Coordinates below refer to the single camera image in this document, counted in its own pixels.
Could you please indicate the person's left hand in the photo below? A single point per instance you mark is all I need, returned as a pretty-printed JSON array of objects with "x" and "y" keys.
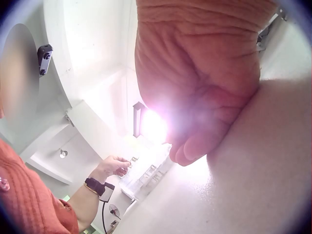
[{"x": 104, "y": 168}]

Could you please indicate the person's right hand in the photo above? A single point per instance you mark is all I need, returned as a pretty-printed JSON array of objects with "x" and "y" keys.
[{"x": 190, "y": 61}]

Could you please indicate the person's right fingers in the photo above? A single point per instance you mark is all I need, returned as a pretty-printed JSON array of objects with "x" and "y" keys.
[{"x": 187, "y": 152}]

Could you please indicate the person's left fingers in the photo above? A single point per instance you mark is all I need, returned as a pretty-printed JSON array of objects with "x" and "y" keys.
[{"x": 121, "y": 163}]

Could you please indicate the small metal part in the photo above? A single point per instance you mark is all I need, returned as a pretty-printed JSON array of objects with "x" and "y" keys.
[{"x": 132, "y": 160}]

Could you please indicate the clear plastic parts tray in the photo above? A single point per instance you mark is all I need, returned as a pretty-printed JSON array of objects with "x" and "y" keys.
[{"x": 146, "y": 176}]

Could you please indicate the black wrist band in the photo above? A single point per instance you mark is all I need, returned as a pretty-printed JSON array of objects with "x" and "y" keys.
[{"x": 96, "y": 185}]

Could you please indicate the black bar lamp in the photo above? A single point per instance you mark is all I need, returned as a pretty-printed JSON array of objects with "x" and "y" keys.
[{"x": 138, "y": 119}]

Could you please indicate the small black fan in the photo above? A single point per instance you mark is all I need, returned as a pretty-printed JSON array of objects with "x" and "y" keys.
[{"x": 114, "y": 210}]

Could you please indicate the round ceiling spotlight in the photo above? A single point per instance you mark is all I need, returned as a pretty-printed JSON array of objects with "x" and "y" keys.
[{"x": 63, "y": 153}]

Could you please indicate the person's body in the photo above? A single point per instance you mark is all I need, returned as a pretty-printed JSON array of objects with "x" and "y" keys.
[{"x": 26, "y": 195}]

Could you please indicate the metal frame bracket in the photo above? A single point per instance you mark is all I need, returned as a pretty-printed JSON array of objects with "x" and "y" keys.
[
  {"x": 269, "y": 30},
  {"x": 69, "y": 119}
]

